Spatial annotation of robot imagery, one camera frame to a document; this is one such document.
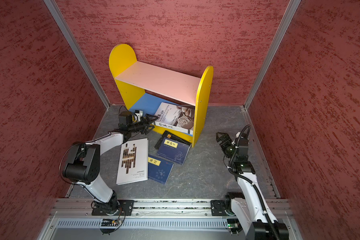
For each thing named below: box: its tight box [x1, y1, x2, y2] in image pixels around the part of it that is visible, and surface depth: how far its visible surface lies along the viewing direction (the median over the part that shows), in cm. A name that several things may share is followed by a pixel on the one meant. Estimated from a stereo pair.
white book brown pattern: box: [116, 138, 149, 185], surface depth 87 cm
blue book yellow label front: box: [148, 155, 174, 185], surface depth 88 cm
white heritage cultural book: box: [152, 102, 195, 135], surface depth 91 cm
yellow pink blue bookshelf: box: [109, 44, 214, 148], surface depth 80 cm
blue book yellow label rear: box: [156, 137, 192, 165], surface depth 95 cm
